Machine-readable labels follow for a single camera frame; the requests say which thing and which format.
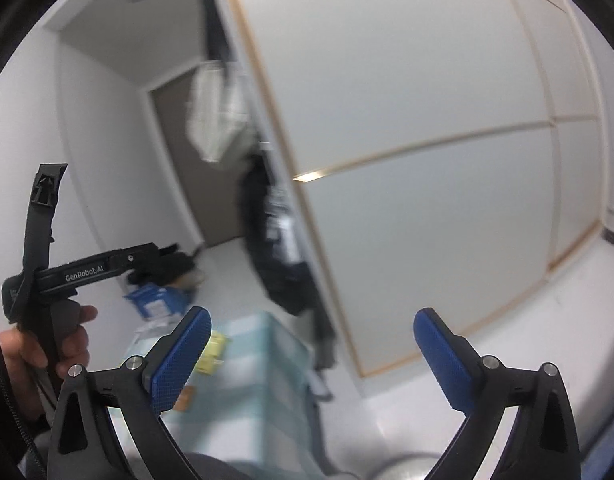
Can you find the person's left hand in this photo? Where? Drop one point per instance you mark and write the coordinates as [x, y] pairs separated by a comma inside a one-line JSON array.
[[22, 354]]

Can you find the white wardrobe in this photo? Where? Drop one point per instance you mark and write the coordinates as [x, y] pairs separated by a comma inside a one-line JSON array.
[[444, 153]]

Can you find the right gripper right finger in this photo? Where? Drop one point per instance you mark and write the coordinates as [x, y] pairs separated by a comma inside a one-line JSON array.
[[542, 443]]

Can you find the brown door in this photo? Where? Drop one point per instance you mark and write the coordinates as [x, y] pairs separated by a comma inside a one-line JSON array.
[[210, 192]]

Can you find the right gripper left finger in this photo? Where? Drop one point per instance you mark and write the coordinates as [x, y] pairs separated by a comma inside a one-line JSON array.
[[84, 443]]

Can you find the blue cardboard box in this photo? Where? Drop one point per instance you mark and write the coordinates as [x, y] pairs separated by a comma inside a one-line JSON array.
[[154, 302]]

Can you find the black clothes pile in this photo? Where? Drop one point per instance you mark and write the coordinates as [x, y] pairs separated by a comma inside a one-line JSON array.
[[163, 271]]

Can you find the large yellow bread wrapper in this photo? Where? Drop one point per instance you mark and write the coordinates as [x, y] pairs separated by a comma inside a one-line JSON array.
[[212, 356]]

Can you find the brown sachet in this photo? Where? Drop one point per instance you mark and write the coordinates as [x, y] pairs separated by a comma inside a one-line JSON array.
[[185, 399]]

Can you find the teal checked tablecloth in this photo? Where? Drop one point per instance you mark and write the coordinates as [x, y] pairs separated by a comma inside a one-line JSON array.
[[250, 413]]

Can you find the white hanging bag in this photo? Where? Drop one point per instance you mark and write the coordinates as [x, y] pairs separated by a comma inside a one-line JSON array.
[[217, 119]]

